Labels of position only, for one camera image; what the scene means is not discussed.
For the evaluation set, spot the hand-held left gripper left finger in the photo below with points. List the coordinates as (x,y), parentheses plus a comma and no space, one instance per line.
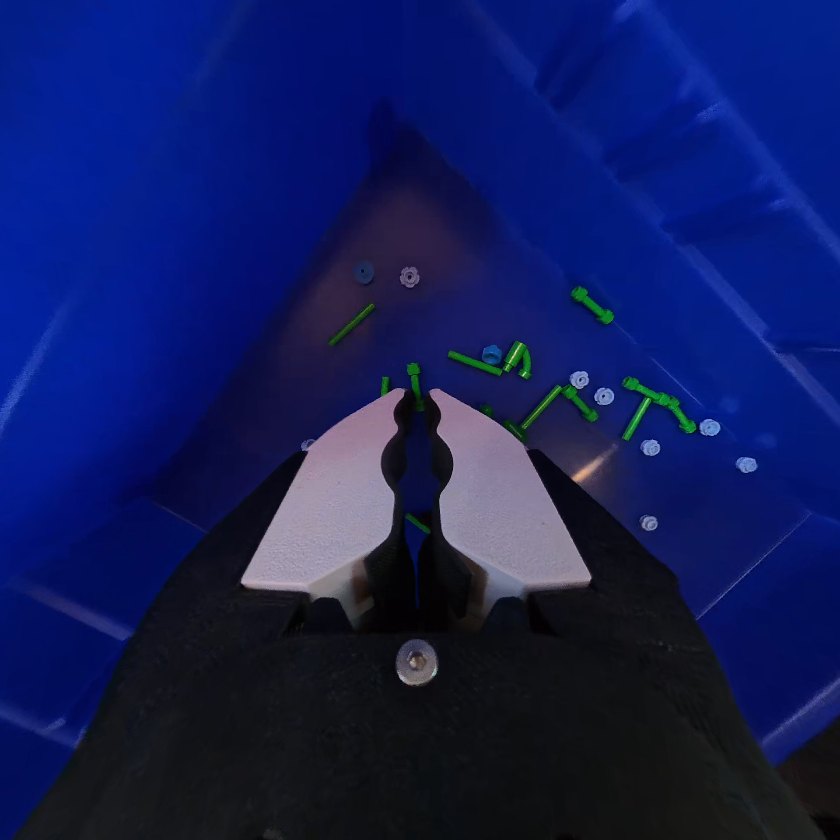
(322,525)

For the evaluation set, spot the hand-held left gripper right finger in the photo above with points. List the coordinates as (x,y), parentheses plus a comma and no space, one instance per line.
(519,525)

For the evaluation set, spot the blue plastic bin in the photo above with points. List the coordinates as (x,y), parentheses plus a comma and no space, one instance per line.
(158,263)

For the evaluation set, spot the white lego flower stud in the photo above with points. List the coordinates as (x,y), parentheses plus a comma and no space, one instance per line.
(650,446)
(649,523)
(579,379)
(747,465)
(604,395)
(710,427)

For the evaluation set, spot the small blue lego stud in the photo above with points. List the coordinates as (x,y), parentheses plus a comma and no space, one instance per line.
(491,353)
(364,273)

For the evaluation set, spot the scattered green lego stems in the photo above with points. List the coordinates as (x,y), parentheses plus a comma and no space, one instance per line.
(352,324)

